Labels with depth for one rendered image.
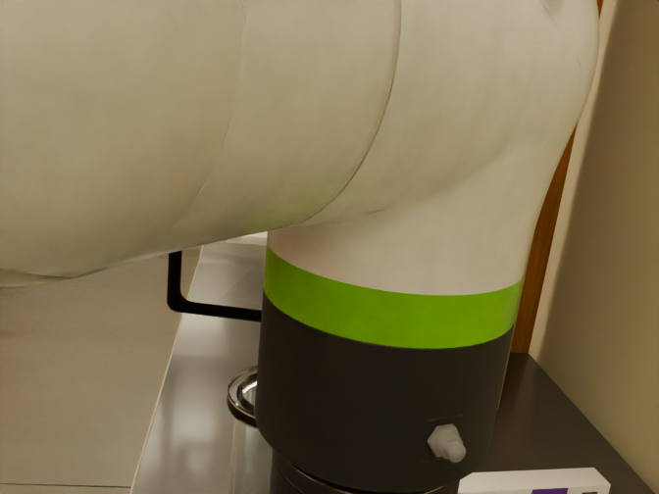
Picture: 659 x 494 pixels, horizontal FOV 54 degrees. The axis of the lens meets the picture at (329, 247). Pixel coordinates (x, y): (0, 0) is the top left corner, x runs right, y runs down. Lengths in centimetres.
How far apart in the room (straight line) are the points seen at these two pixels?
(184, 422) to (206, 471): 12
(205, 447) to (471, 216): 78
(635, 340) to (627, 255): 14
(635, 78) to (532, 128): 102
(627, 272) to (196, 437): 72
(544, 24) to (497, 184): 4
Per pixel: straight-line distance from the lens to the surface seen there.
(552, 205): 129
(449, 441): 21
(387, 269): 19
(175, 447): 93
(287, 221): 15
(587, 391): 125
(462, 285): 20
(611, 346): 118
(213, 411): 101
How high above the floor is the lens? 146
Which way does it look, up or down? 16 degrees down
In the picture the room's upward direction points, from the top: 7 degrees clockwise
